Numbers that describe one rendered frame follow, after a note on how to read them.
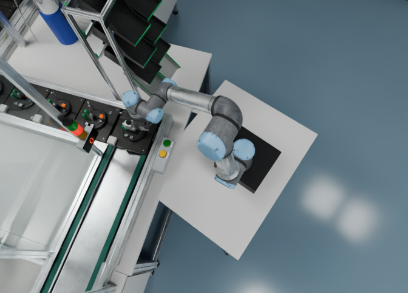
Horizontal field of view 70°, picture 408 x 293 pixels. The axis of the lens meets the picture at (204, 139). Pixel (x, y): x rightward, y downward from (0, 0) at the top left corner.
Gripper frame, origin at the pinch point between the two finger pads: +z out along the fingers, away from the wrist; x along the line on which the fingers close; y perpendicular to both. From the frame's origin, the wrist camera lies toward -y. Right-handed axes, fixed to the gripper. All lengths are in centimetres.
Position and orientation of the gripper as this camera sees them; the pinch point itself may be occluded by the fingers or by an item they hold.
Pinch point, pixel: (142, 127)
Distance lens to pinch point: 167.9
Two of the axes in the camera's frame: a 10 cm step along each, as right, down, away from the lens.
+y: 9.5, 2.7, -1.4
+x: 3.0, -8.9, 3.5
